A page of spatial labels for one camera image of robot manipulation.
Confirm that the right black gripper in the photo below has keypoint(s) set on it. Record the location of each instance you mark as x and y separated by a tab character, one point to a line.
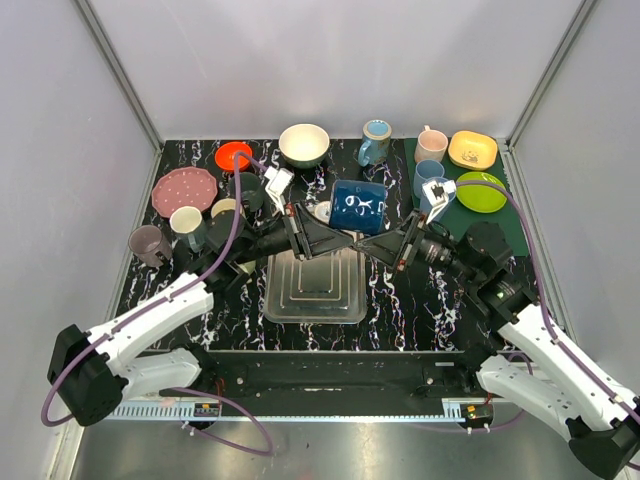
388	245

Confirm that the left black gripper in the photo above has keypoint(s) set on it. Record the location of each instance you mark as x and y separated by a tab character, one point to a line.
295	236

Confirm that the navy blue mug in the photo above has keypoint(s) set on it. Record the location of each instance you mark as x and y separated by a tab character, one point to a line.
358	206

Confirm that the dark grey mug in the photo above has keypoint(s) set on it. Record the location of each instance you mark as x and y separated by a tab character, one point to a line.
251	193

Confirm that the cream mug black handle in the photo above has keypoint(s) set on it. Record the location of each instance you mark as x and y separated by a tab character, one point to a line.
223	206

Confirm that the grey blue mug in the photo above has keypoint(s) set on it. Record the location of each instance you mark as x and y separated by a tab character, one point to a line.
188	225

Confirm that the pink lilac mug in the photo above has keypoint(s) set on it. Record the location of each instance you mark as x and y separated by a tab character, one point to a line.
149	244

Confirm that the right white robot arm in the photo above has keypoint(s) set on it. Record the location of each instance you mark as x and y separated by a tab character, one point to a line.
594	413

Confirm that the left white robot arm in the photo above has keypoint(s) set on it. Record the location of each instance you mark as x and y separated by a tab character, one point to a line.
94	371

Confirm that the white grey mug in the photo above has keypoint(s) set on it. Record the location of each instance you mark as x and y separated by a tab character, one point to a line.
322	211

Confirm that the light blue patterned mug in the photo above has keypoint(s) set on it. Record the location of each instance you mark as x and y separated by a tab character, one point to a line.
375	143

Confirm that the blue plastic cup front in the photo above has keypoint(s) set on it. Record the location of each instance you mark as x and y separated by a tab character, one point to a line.
425	202

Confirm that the blue plastic cup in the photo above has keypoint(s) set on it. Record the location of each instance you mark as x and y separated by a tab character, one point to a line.
425	202
424	171

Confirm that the steel tray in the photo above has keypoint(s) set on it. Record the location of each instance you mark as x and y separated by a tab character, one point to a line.
329	289

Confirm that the dark green mat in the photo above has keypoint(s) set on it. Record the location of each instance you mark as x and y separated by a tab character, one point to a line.
458	218

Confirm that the blue plastic cup rear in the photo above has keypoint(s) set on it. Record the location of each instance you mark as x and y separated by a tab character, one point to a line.
424	171

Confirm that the green plate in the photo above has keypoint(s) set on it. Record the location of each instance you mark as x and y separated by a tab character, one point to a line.
480	198

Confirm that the large white bowl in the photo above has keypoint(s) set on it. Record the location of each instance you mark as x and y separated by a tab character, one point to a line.
304	146

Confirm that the pink cup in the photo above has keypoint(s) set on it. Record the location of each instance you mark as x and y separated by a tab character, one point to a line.
431	145

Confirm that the yellow square bowl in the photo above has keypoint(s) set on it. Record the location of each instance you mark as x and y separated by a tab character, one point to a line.
472	150

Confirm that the red bowl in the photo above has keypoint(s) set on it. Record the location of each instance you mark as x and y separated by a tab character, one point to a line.
225	155

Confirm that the pink dotted plate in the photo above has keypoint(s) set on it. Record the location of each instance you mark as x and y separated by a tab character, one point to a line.
187	186

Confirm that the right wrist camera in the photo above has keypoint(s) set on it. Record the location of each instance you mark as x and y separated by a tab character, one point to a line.
437	195

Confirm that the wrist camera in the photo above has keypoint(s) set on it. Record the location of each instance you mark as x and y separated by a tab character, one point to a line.
437	195
278	180

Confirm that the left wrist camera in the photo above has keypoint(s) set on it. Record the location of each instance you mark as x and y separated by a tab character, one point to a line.
278	180

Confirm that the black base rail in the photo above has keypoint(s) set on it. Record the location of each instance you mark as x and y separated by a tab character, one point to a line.
336	383

